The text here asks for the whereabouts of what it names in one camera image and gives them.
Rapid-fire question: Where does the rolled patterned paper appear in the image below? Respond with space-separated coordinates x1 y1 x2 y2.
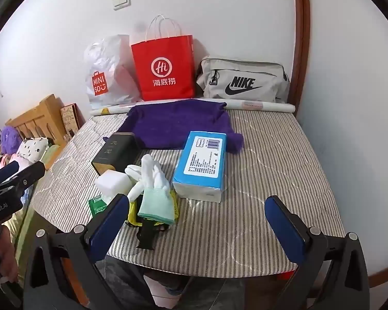
89 98 296 116

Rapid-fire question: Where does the white and green glove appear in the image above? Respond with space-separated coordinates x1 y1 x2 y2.
125 154 176 225

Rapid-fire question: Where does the purple towel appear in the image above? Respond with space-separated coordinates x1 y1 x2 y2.
118 99 244 154

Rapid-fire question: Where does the brown door frame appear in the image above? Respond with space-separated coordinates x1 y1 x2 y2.
288 0 311 116

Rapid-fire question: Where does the white Miniso plastic bag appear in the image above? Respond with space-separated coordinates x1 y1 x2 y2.
84 34 141 110

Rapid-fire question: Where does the person's left hand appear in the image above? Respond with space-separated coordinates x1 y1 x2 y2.
0 225 18 282

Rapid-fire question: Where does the wooden headboard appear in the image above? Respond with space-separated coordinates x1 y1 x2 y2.
5 94 67 170

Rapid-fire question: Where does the white wall switch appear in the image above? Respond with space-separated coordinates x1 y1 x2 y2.
112 0 131 11

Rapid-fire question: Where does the red Haidilao paper bag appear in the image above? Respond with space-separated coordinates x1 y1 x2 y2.
131 34 195 102

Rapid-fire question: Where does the striped mattress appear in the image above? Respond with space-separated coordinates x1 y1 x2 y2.
31 110 345 278

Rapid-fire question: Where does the blue tissue pack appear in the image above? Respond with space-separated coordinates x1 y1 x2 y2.
172 131 226 203

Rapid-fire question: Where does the purple plush toy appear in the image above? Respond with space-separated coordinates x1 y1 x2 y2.
1 125 22 155

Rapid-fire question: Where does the dark green tin box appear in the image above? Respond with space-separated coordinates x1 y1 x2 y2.
92 132 140 175

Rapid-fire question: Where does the grey Nike bag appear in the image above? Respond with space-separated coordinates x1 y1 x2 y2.
196 56 290 103

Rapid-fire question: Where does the white sponge block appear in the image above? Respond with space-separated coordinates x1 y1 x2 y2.
95 170 133 199

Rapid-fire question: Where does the green wet wipe packet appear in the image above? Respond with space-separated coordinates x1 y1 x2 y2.
88 195 107 217

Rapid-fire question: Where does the yellow mesh pouch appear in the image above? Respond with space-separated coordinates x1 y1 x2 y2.
127 189 179 227

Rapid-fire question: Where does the patterned notebook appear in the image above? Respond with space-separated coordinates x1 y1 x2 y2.
60 104 83 141

